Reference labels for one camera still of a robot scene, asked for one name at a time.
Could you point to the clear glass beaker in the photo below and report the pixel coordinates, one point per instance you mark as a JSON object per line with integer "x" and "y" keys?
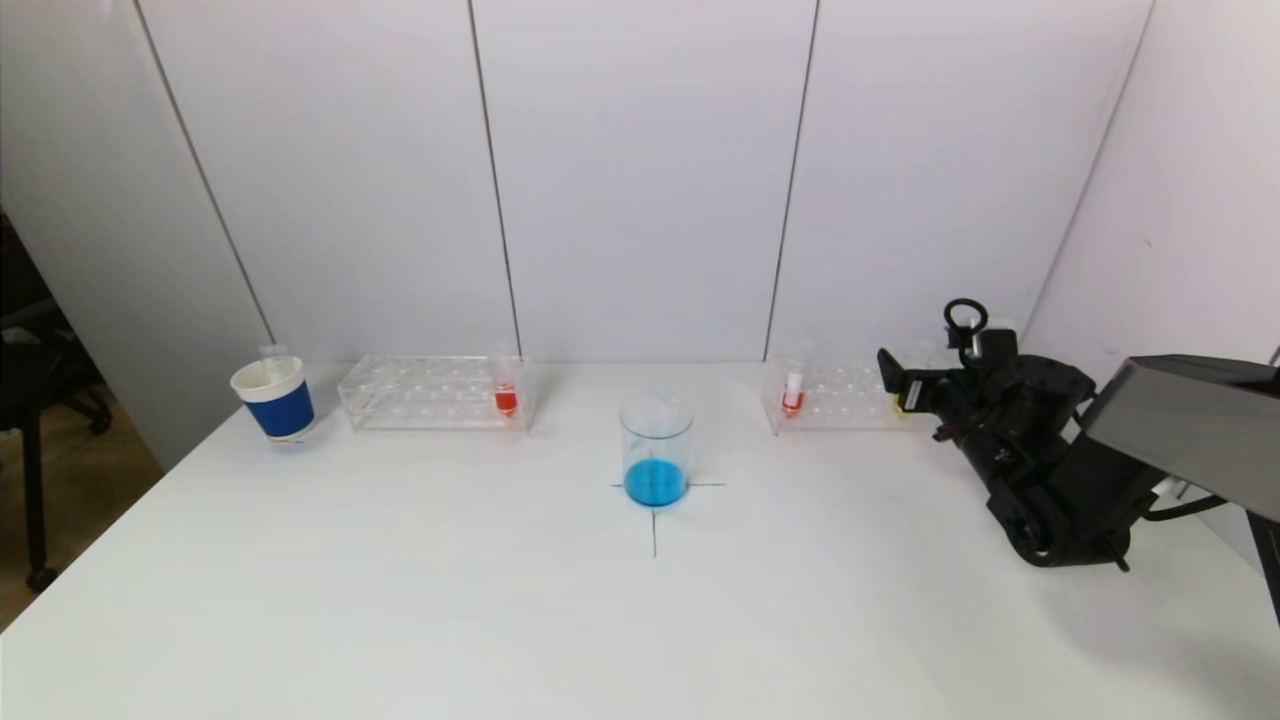
{"x": 656, "y": 470}

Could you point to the red liquid test tube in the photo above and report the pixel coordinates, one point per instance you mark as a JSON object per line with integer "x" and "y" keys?
{"x": 506, "y": 400}

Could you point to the clear acrylic test tube rack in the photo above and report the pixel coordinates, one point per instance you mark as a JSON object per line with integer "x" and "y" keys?
{"x": 430, "y": 395}
{"x": 840, "y": 395}

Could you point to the red liquid tube white label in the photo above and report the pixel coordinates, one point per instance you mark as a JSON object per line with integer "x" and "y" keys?
{"x": 792, "y": 400}

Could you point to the silver and black right arm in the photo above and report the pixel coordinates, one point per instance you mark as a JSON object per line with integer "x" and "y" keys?
{"x": 1160, "y": 420}

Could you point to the blue liquid test tube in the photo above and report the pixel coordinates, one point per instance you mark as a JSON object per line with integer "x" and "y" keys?
{"x": 273, "y": 352}

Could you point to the white paper cup blue sleeve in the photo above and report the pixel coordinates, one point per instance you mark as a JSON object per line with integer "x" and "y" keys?
{"x": 282, "y": 410}

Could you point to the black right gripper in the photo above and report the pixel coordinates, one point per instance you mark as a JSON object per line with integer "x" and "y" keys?
{"x": 912, "y": 386}

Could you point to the black office chair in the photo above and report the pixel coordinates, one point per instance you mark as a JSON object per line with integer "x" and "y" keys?
{"x": 30, "y": 380}

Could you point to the yellow liquid test tube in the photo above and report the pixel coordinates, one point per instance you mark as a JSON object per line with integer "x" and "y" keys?
{"x": 915, "y": 357}

